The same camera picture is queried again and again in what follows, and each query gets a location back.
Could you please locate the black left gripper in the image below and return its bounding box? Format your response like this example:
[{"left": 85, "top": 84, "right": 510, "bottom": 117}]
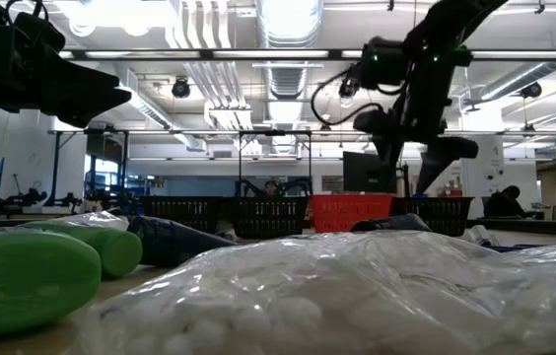
[{"left": 0, "top": 22, "right": 132, "bottom": 129}]

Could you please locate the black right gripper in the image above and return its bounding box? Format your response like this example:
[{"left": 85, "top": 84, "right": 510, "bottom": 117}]
[{"left": 355, "top": 101, "right": 479, "bottom": 194}]

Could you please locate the dark blue toiletry tube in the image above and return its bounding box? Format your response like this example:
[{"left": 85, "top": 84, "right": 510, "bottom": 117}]
[
  {"left": 350, "top": 213, "right": 432, "bottom": 233},
  {"left": 127, "top": 215, "right": 238, "bottom": 269}
]

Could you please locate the blue item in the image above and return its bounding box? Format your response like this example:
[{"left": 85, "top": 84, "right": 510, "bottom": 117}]
[{"left": 468, "top": 224, "right": 548, "bottom": 253}]

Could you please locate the green travel bottle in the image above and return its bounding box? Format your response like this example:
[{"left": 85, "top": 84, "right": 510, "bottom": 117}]
[
  {"left": 21, "top": 220, "right": 144, "bottom": 280},
  {"left": 0, "top": 229, "right": 103, "bottom": 337}
]

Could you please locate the black background monitor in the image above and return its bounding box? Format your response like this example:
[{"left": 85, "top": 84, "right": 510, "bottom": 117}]
[{"left": 342, "top": 151, "right": 398, "bottom": 195}]

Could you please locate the black plastic basket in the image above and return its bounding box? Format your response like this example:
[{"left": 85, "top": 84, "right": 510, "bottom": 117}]
[
  {"left": 138, "top": 195, "right": 225, "bottom": 234},
  {"left": 228, "top": 195, "right": 310, "bottom": 241},
  {"left": 391, "top": 196, "right": 475, "bottom": 238}
]

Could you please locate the red plastic basket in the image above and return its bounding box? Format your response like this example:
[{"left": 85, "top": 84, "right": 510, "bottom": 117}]
[{"left": 310, "top": 193, "right": 397, "bottom": 234}]

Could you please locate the black ceiling spotlight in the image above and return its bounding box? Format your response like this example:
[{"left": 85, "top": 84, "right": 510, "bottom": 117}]
[
  {"left": 171, "top": 77, "right": 192, "bottom": 100},
  {"left": 521, "top": 81, "right": 544, "bottom": 100}
]

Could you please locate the black overhead frame beam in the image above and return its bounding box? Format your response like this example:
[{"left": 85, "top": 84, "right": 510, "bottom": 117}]
[{"left": 58, "top": 47, "right": 556, "bottom": 62}]

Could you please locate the black background frame stand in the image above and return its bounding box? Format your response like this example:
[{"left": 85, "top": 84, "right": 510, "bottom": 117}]
[
  {"left": 237, "top": 129, "right": 313, "bottom": 198},
  {"left": 48, "top": 128, "right": 131, "bottom": 208}
]

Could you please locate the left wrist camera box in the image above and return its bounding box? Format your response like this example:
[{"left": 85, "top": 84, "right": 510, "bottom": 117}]
[{"left": 14, "top": 10, "right": 66, "bottom": 50}]

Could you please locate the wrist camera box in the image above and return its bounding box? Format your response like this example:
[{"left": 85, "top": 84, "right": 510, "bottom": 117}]
[
  {"left": 337, "top": 76, "right": 362, "bottom": 100},
  {"left": 14, "top": 10, "right": 66, "bottom": 50}
]

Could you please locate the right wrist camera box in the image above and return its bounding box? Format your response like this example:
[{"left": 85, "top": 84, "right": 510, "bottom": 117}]
[{"left": 337, "top": 76, "right": 362, "bottom": 100}]

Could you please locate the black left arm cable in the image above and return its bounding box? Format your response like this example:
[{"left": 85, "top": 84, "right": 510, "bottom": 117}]
[{"left": 5, "top": 0, "right": 47, "bottom": 21}]

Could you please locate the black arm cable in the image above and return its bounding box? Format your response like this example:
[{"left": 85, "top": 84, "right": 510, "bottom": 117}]
[
  {"left": 310, "top": 67, "right": 388, "bottom": 127},
  {"left": 5, "top": 0, "right": 47, "bottom": 21}
]

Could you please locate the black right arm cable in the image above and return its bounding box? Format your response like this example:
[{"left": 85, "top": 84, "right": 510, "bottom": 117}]
[{"left": 310, "top": 67, "right": 388, "bottom": 127}]

